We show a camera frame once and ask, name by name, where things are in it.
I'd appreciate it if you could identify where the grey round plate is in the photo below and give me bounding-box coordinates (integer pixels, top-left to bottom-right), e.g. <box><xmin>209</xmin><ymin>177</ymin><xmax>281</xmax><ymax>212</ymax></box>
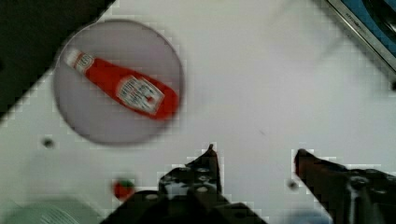
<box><xmin>53</xmin><ymin>20</ymin><xmax>184</xmax><ymax>146</ymax></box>

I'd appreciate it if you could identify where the large green bowl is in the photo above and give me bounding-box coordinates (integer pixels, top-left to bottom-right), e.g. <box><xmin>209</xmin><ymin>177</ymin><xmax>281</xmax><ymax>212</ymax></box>
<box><xmin>1</xmin><ymin>200</ymin><xmax>103</xmax><ymax>224</ymax></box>

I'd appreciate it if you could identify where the red ketchup bottle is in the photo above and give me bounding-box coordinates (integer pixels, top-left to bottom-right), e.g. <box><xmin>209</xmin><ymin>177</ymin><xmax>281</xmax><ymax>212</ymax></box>
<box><xmin>64</xmin><ymin>49</ymin><xmax>179</xmax><ymax>120</ymax></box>

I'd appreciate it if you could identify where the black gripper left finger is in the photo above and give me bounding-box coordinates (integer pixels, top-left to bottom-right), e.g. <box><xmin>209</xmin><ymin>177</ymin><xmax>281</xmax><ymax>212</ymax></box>
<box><xmin>158</xmin><ymin>144</ymin><xmax>222</xmax><ymax>200</ymax></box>

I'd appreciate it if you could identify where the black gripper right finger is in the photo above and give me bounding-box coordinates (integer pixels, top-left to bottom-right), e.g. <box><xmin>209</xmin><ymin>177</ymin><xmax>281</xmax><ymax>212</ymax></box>
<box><xmin>294</xmin><ymin>148</ymin><xmax>396</xmax><ymax>224</ymax></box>

